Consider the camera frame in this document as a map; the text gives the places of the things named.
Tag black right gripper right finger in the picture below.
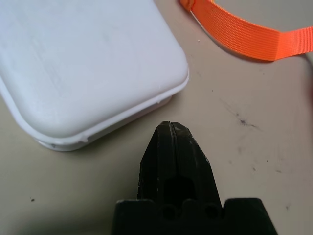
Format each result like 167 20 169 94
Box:
172 121 224 209

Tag white plastic pencil case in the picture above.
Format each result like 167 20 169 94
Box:
0 0 190 152

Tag orange and teal backpack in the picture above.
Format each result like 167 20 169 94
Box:
177 0 313 98

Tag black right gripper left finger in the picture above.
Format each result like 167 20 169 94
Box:
136 121 177 208

